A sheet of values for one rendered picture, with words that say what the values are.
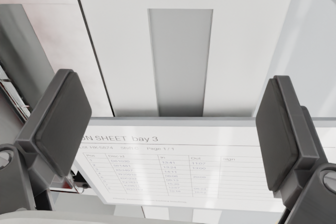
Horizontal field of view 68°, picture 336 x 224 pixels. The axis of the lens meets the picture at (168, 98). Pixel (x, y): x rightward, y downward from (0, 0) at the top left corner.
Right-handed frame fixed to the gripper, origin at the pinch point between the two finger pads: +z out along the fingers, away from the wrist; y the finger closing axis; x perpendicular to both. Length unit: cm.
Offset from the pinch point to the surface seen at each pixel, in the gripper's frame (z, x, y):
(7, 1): 8.6, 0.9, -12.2
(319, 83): 98, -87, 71
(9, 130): 9.4, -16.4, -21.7
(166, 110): 3.7, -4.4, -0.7
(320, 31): 99, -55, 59
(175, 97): 3.7, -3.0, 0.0
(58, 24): 11.3, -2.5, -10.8
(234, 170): 2.3, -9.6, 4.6
